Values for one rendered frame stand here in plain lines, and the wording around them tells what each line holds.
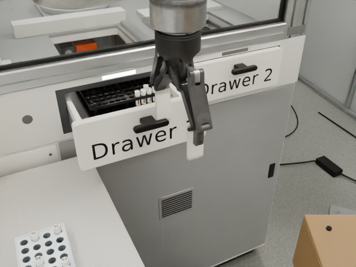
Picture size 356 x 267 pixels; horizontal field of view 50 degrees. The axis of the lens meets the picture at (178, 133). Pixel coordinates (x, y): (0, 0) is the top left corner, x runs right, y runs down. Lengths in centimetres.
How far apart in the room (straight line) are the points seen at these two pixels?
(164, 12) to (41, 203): 47
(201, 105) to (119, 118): 21
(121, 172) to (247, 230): 65
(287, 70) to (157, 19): 64
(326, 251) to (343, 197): 148
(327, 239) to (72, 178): 54
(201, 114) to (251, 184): 77
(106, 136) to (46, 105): 18
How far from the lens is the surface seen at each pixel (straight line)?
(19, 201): 87
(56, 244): 71
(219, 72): 100
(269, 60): 109
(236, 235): 150
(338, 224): 65
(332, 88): 287
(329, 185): 213
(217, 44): 99
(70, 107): 88
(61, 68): 86
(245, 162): 127
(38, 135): 92
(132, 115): 77
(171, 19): 59
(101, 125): 76
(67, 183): 88
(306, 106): 279
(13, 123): 90
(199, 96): 60
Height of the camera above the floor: 132
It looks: 34 degrees down
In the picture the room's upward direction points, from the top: straight up
